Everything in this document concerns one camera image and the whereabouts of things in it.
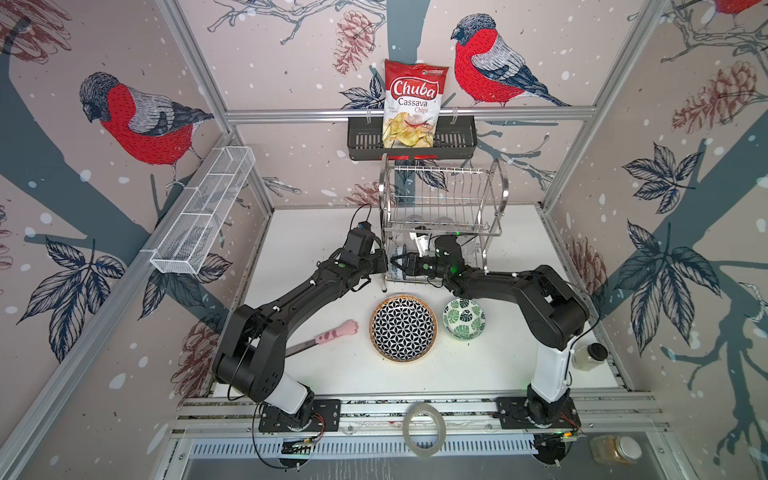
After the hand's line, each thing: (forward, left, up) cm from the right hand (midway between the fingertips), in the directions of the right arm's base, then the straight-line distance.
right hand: (388, 267), depth 89 cm
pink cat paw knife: (-15, +11, -11) cm, 22 cm away
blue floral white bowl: (-1, -3, -1) cm, 3 cm away
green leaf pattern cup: (-11, -23, -10) cm, 28 cm away
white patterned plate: (-14, -5, -11) cm, 19 cm away
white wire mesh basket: (-10, +48, +21) cm, 53 cm away
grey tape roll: (-44, -10, -7) cm, 46 cm away
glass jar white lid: (-42, -50, -5) cm, 66 cm away
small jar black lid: (-23, -53, -6) cm, 58 cm away
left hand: (+1, 0, +4) cm, 4 cm away
